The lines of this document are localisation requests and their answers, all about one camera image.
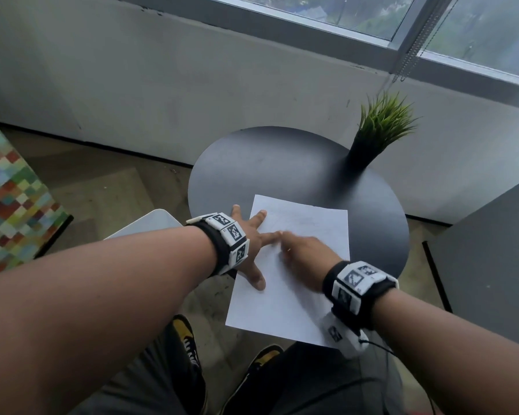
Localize person's right hand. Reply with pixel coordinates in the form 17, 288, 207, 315
280, 231, 343, 294

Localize person's left hand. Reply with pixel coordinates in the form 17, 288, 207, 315
231, 205, 283, 291

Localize white paper sheet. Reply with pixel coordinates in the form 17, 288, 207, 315
225, 194, 350, 349

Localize person's left forearm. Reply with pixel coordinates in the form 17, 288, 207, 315
0, 226, 219, 415

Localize person's right forearm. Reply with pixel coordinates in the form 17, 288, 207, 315
369, 288, 519, 415

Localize left wrist marker band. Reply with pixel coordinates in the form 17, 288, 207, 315
185, 212, 251, 277

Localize wrist marker band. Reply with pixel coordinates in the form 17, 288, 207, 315
185, 212, 251, 277
319, 260, 400, 357

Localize round black table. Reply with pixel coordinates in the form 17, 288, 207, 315
187, 126, 411, 282

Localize right wrist marker band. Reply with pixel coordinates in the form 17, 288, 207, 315
319, 260, 400, 357

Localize white chair seat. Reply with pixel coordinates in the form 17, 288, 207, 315
105, 208, 183, 241

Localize black yellow right shoe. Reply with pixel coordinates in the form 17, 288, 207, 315
220, 344, 284, 415

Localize black yellow shoe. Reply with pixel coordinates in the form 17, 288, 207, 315
220, 344, 284, 415
171, 314, 208, 415

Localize black yellow left shoe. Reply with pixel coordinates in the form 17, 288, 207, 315
171, 314, 208, 415

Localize grey trousers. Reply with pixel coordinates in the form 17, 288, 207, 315
69, 319, 406, 415

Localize green grass plant black pot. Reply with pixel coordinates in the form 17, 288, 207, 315
345, 91, 421, 170

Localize dark grey cabinet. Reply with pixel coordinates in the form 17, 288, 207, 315
422, 173, 519, 355

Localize multicoloured checkered ottoman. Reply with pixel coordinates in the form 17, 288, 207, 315
0, 110, 74, 280

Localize thin black cable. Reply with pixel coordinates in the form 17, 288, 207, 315
358, 337, 437, 415

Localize grey window frame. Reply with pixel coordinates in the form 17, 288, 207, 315
108, 0, 519, 102

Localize blind bead chain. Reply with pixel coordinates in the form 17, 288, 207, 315
388, 0, 444, 84

